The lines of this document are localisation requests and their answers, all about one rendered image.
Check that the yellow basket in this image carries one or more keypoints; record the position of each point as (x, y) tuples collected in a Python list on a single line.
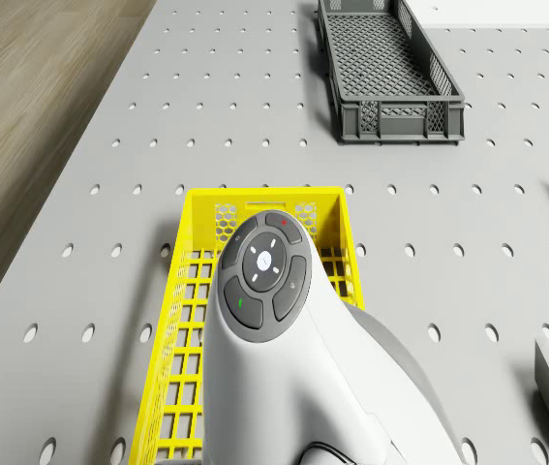
[(192, 203)]

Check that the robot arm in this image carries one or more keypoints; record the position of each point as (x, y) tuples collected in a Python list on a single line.
[(274, 378)]

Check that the dark grey basket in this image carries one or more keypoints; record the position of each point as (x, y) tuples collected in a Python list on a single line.
[(400, 127)]

